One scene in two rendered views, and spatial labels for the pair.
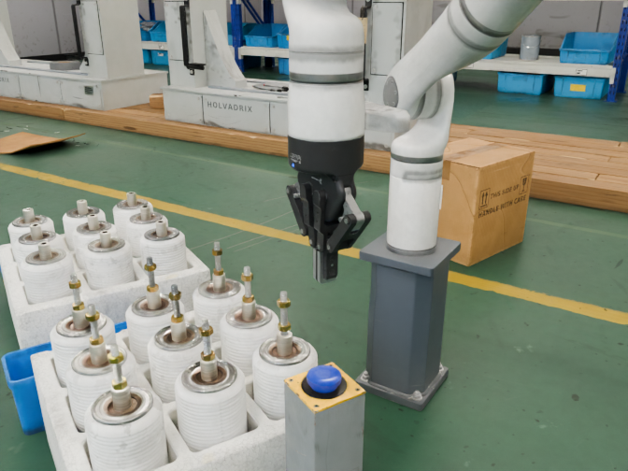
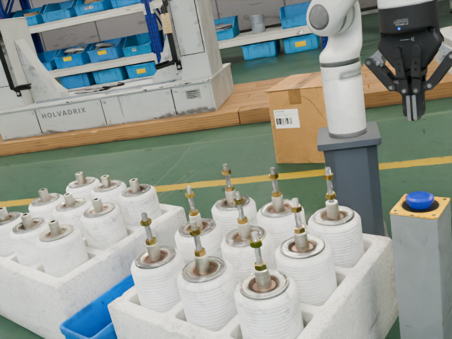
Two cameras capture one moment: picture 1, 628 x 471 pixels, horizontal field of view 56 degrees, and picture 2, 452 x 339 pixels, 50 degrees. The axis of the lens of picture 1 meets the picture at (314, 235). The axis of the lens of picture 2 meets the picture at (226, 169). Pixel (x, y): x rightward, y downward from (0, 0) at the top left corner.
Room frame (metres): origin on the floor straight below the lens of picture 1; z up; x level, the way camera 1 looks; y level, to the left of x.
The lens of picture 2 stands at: (0.02, 0.45, 0.66)
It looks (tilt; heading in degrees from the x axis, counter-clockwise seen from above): 19 degrees down; 343
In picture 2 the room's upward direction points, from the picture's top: 11 degrees counter-clockwise
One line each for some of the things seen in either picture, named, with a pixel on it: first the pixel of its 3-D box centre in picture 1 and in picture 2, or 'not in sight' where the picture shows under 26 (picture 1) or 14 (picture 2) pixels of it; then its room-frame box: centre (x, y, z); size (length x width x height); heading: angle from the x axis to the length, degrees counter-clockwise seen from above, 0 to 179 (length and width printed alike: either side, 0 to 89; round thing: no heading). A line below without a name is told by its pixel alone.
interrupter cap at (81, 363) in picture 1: (99, 360); (204, 270); (0.72, 0.31, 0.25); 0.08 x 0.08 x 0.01
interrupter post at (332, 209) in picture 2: (284, 343); (332, 210); (0.75, 0.04, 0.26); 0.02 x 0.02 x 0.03
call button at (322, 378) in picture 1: (323, 380); (420, 202); (0.58, -0.01, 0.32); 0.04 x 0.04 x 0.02
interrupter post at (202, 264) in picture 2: (98, 351); (202, 263); (0.72, 0.31, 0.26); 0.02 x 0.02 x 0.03
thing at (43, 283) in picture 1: (53, 297); (68, 269); (1.08, 0.53, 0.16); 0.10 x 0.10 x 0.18
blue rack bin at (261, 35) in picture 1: (272, 35); (47, 60); (6.59, 0.44, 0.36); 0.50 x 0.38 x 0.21; 148
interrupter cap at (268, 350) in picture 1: (284, 350); (333, 216); (0.75, 0.04, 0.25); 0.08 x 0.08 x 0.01
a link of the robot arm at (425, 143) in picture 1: (420, 115); (336, 30); (1.02, -0.18, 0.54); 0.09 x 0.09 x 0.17; 21
